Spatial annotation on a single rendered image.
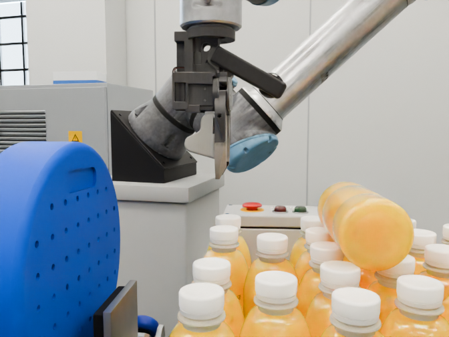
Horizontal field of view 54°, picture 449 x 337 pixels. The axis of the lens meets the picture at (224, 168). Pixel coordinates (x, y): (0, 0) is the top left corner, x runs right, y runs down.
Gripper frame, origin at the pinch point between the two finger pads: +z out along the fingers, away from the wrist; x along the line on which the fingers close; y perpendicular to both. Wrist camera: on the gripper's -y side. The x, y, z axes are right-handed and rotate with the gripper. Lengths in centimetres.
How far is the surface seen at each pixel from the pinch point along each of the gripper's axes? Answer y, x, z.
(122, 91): 65, -152, -22
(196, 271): 0.7, 23.1, 7.9
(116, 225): 15.5, 3.7, 8.1
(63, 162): 15.5, 20.1, -2.5
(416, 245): -25.4, 8.3, 8.6
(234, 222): -1.7, 0.9, 7.9
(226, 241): -1.1, 8.5, 8.7
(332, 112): -53, -242, -14
